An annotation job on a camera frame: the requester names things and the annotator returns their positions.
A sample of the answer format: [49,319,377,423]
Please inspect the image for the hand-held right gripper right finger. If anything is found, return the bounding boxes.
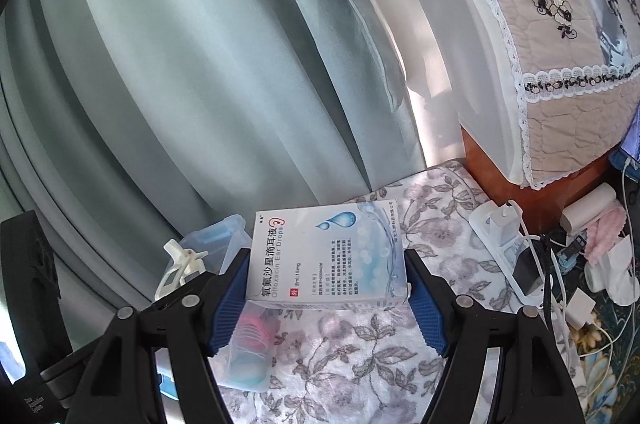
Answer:
[404,248,586,424]

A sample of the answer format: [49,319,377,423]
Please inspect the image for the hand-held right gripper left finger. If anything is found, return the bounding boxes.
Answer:
[75,248,251,424]

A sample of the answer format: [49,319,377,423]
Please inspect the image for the pink and teal plastic spring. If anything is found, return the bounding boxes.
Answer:
[232,310,275,372]

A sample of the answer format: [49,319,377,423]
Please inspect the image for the clear plastic storage container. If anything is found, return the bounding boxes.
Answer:
[155,214,281,394]

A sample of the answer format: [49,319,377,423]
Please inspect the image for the cream plastic hair clip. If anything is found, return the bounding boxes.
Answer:
[154,238,210,302]

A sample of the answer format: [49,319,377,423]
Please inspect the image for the white and blue medicine box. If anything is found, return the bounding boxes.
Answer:
[245,199,412,311]

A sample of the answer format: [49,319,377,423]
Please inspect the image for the grey floral blanket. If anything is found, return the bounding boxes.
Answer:
[210,161,586,424]

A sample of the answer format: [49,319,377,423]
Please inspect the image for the white power strip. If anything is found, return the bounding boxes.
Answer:
[469,203,546,305]

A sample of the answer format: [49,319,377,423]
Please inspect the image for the black power adapter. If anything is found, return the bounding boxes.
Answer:
[512,244,551,297]

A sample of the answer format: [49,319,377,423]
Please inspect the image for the wooden cabinet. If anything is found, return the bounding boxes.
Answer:
[460,124,621,237]

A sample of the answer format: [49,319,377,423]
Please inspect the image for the small white charger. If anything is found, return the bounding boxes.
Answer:
[567,289,596,330]

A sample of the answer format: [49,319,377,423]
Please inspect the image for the white roll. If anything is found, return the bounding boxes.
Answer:
[560,183,617,232]

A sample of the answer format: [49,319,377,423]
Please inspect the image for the dark floral rug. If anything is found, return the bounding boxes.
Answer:
[550,224,640,410]

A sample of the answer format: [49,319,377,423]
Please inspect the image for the white paper bag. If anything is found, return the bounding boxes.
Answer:
[587,237,636,305]

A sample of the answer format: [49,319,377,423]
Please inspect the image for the pink fluffy item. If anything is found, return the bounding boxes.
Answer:
[585,204,628,262]

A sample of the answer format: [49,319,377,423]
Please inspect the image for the beige quilted lace cover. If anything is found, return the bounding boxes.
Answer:
[415,0,640,190]

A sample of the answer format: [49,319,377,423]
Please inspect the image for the grey-green curtain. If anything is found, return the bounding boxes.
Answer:
[0,0,431,320]

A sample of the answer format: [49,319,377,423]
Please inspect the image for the white appliance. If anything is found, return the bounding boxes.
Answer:
[405,0,531,185]

